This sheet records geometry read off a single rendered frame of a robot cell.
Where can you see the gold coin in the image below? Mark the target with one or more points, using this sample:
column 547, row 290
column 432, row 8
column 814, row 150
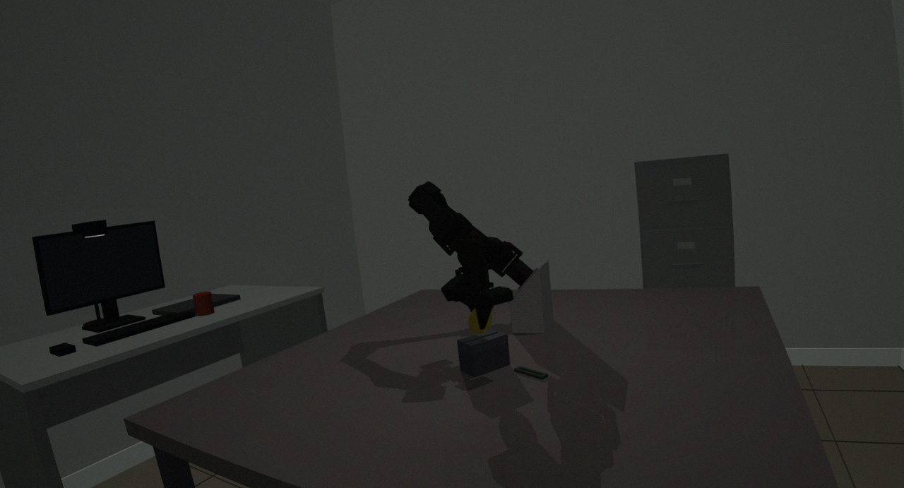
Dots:
column 474, row 324

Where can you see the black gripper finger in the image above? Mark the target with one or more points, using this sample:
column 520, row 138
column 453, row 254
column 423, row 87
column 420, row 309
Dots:
column 469, row 304
column 483, row 313

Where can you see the dark green rectangular frame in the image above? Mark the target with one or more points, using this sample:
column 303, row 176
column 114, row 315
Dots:
column 531, row 372

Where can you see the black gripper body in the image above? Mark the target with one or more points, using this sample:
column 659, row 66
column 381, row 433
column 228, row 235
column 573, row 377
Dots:
column 486, row 295

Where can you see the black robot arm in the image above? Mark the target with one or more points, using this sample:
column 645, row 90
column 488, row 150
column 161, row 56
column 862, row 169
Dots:
column 452, row 229

